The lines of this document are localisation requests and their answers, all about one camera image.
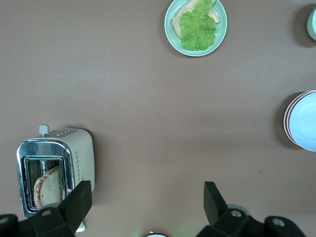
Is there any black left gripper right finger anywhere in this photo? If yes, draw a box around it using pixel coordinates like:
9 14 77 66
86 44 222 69
197 181 263 237

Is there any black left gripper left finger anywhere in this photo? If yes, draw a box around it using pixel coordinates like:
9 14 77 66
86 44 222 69
21 180 93 237

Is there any blue shallow bowl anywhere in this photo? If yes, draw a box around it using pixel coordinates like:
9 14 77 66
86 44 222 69
288 91 316 152

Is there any brown round bread slice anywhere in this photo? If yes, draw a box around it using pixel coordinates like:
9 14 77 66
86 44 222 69
33 165 63 211

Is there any beige chrome toaster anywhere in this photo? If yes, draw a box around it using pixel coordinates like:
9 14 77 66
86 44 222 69
16 124 96 219

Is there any beige shallow bowl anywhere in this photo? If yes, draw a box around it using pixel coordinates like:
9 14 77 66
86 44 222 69
283 89 316 146

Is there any green plate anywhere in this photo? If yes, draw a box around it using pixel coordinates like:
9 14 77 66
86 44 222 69
164 0 228 58

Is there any green lettuce leaf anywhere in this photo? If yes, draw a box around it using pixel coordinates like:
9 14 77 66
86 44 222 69
178 0 218 52

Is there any toasted bread slice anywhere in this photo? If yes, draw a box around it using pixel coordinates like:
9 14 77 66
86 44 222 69
171 0 221 39

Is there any small green deep bowl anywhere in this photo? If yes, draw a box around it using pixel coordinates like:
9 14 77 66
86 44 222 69
307 6 316 41

